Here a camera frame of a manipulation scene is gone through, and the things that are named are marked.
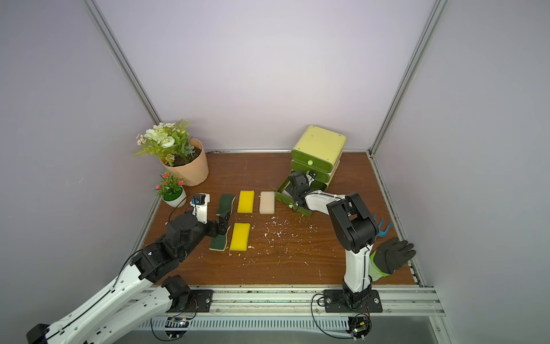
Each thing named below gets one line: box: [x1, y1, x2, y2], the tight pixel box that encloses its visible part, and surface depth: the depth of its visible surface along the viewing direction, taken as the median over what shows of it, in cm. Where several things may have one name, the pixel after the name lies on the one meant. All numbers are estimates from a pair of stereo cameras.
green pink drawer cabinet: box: [290, 125, 347, 192], surface depth 96 cm
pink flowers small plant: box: [154, 169, 185, 202], surface depth 94 cm
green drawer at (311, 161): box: [291, 149, 334, 174], surface depth 92 cm
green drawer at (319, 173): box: [290, 161, 331, 183], surface depth 96 cm
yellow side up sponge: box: [237, 190, 255, 213], surface depth 100 cm
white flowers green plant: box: [134, 119, 196, 167], surface depth 85 cm
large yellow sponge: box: [229, 222, 251, 252], surface depth 89 cm
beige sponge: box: [259, 190, 275, 215], surface depth 100 cm
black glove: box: [373, 237, 417, 276], surface depth 85 cm
